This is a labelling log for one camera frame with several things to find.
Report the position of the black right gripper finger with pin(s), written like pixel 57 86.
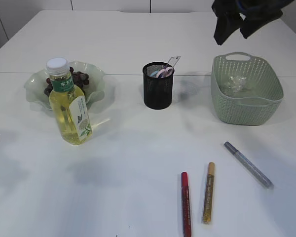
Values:
pixel 253 23
pixel 227 24

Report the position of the clear plastic sheet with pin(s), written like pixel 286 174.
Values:
pixel 235 86

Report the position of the transparent plastic ruler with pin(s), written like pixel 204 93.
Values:
pixel 172 61

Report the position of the pink scissors with cover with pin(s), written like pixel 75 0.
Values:
pixel 165 72

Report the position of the blue scissors with cover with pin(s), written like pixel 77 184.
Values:
pixel 154 74

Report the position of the silver glitter pen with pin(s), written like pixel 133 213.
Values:
pixel 266 182

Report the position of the purple artificial grape bunch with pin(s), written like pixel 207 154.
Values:
pixel 67 82

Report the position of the yellow tea plastic bottle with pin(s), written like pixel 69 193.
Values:
pixel 69 108

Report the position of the gold glitter pen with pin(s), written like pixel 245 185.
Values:
pixel 208 198

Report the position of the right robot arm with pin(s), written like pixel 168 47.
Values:
pixel 271 8

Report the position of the green plastic woven basket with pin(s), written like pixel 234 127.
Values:
pixel 255 107

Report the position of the black mesh pen holder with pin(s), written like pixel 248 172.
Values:
pixel 157 91

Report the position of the red glitter pen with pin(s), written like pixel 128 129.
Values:
pixel 187 230

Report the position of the green wavy glass plate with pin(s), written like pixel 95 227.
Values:
pixel 36 84

